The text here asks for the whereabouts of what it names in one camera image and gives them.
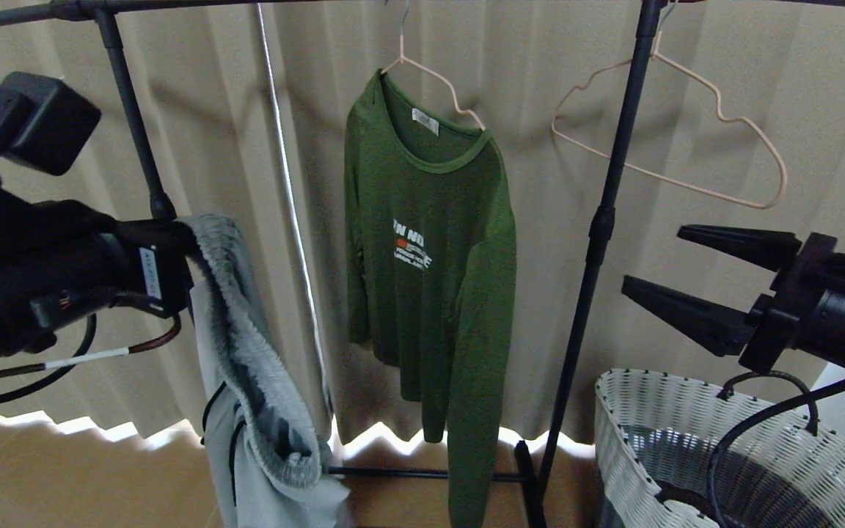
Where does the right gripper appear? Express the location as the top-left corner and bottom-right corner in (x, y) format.
(621, 225), (845, 373)

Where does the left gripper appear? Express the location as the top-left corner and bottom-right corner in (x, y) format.
(0, 199), (196, 367)

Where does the pale grey garment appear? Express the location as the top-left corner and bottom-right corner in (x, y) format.
(177, 213), (354, 528)

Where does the green printed t-shirt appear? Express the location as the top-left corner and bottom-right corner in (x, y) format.
(344, 70), (519, 528)

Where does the pink clothes hanger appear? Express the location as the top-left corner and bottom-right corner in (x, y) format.
(381, 0), (486, 131)
(551, 0), (789, 210)

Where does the black clothes rack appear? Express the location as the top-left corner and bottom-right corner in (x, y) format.
(0, 0), (845, 528)

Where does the white laundry basket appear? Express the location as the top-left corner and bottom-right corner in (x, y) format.
(593, 368), (845, 528)

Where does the black cable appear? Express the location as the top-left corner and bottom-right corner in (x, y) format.
(0, 314), (98, 410)
(707, 367), (845, 528)

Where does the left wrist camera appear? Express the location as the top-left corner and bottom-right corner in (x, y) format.
(0, 71), (102, 221)

